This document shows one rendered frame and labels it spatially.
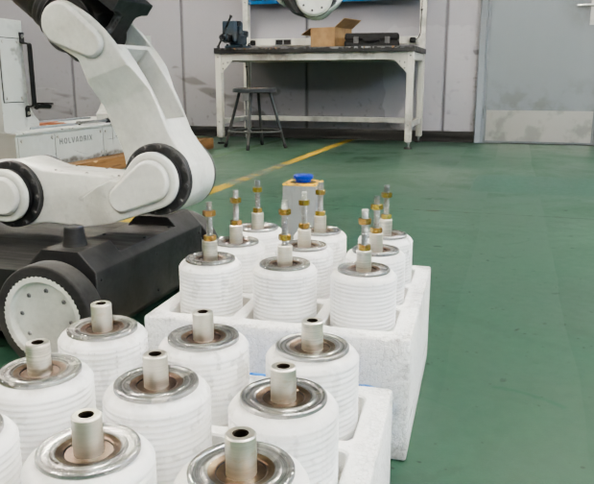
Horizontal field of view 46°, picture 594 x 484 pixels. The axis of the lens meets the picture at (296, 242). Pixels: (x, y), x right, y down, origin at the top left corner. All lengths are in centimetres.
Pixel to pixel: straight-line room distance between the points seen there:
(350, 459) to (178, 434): 16
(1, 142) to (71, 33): 226
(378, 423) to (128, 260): 79
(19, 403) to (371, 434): 33
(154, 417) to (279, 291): 42
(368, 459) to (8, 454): 31
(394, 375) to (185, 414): 42
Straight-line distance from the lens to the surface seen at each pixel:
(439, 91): 608
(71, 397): 67
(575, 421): 120
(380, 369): 96
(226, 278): 103
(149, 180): 136
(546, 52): 605
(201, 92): 666
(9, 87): 368
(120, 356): 76
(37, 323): 135
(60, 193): 153
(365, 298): 96
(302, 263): 102
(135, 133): 142
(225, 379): 72
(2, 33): 369
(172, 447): 62
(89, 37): 142
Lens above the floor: 52
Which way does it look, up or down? 13 degrees down
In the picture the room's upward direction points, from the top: straight up
